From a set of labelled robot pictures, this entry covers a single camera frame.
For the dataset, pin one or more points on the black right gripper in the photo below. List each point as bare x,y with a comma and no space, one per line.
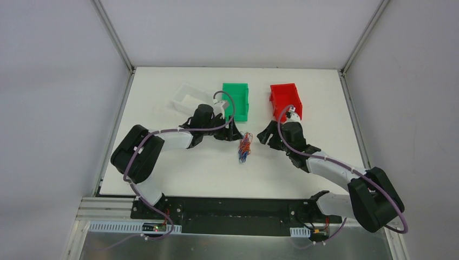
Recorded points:
274,135

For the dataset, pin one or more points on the right aluminium frame post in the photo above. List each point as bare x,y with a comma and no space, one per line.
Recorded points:
374,19

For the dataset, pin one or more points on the right white cable duct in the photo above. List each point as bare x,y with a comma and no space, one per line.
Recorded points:
301,232

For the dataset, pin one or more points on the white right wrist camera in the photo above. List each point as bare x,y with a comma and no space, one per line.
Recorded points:
292,116

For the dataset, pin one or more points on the left aluminium frame post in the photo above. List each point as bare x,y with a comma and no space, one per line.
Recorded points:
110,29

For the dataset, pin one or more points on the left white cable duct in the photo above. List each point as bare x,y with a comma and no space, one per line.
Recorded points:
151,228

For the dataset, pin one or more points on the aluminium frame post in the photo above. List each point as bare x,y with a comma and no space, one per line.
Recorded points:
374,19
110,29

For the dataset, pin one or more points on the white cable duct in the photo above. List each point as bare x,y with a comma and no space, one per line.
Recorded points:
151,228
301,232

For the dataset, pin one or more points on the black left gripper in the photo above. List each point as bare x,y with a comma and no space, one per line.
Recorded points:
225,130

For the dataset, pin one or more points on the green plastic bin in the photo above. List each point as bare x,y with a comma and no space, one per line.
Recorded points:
239,94

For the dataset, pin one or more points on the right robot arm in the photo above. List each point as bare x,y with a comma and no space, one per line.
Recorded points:
371,200

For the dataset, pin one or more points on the red plastic bin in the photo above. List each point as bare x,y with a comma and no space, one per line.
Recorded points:
285,94

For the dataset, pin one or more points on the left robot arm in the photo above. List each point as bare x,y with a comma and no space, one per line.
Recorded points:
138,152

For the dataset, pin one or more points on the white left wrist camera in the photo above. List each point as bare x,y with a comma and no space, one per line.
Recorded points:
219,107

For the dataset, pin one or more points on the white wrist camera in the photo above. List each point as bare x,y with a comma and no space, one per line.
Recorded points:
219,107
292,116

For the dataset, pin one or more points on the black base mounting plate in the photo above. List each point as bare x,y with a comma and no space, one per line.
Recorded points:
236,216

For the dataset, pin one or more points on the clear plastic bin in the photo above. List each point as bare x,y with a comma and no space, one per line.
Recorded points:
187,98

